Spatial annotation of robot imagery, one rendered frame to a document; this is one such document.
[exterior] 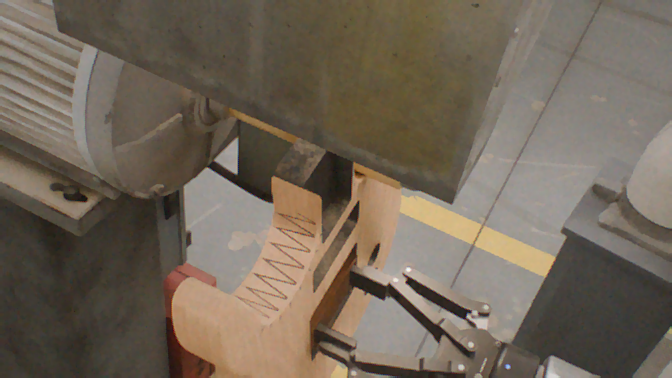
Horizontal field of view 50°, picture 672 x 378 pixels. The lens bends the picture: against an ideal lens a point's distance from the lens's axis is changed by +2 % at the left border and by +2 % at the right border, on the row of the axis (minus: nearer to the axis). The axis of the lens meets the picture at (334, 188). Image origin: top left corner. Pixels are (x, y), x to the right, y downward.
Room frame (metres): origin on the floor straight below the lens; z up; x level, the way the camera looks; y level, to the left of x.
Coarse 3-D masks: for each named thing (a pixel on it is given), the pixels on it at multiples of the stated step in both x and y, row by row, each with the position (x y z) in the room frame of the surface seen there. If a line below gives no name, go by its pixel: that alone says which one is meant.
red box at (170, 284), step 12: (168, 276) 0.79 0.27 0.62; (180, 276) 0.80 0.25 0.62; (192, 276) 0.80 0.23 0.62; (204, 276) 0.80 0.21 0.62; (168, 288) 0.77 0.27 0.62; (168, 300) 0.74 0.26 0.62; (168, 312) 0.72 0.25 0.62; (168, 324) 0.71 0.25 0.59; (168, 336) 0.71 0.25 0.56; (168, 348) 0.71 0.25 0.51; (180, 348) 0.70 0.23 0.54; (180, 360) 0.70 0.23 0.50; (192, 360) 0.73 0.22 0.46; (204, 360) 0.76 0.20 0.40; (180, 372) 0.70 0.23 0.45; (192, 372) 0.72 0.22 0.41; (204, 372) 0.76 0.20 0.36
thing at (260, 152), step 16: (240, 128) 0.76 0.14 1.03; (256, 128) 0.75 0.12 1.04; (240, 144) 0.76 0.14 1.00; (256, 144) 0.75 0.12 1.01; (272, 144) 0.74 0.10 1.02; (288, 144) 0.73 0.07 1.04; (240, 160) 0.76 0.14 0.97; (256, 160) 0.75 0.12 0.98; (272, 160) 0.74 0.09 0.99; (224, 176) 0.78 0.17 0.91; (240, 176) 0.76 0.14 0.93; (256, 176) 0.75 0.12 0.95; (272, 176) 0.74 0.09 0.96; (256, 192) 0.78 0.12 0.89; (272, 192) 0.74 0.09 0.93
